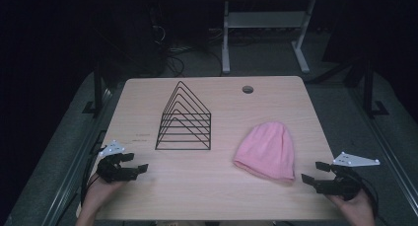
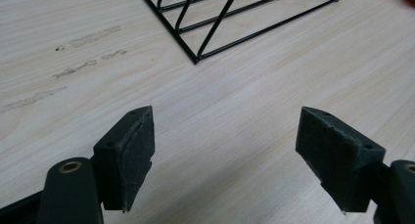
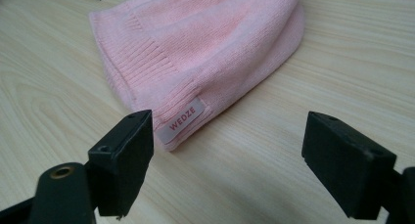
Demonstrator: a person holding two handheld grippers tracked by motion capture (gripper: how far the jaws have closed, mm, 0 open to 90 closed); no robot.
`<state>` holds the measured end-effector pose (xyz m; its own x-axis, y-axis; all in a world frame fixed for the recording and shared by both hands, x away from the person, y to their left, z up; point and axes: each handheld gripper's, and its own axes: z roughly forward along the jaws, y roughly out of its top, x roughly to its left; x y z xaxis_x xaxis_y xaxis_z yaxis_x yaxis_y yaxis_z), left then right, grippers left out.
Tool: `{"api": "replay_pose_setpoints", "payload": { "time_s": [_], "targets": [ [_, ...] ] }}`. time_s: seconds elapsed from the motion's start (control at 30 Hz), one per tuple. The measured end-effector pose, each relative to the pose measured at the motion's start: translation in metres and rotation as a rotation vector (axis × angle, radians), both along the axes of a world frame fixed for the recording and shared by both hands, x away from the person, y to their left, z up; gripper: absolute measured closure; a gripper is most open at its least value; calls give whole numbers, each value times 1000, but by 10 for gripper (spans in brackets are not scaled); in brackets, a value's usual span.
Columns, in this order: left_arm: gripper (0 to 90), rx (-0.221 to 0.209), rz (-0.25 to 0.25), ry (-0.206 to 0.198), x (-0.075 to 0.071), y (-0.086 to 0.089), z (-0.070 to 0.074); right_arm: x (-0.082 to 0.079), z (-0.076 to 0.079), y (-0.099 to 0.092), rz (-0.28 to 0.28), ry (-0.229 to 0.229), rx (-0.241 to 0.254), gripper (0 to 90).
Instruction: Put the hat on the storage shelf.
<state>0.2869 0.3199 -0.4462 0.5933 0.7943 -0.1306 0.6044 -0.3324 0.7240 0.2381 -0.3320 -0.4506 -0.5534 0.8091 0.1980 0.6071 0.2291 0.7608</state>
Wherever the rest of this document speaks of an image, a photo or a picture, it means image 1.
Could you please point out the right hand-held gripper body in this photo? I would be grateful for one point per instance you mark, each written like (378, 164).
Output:
(345, 183)

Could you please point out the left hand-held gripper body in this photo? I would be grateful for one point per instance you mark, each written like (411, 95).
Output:
(110, 169)

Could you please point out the pink knit beanie hat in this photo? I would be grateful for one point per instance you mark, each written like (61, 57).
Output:
(267, 152)

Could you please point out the person's left hand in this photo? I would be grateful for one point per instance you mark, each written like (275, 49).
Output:
(100, 189)

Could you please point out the person's right hand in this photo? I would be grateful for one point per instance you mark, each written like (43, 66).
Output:
(356, 208)

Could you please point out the black metal stand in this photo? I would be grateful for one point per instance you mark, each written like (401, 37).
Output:
(98, 88)
(368, 88)

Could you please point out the grey metal rail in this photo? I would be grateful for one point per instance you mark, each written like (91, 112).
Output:
(391, 160)
(70, 173)

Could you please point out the white metal desk frame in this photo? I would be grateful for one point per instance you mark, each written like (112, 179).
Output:
(263, 19)

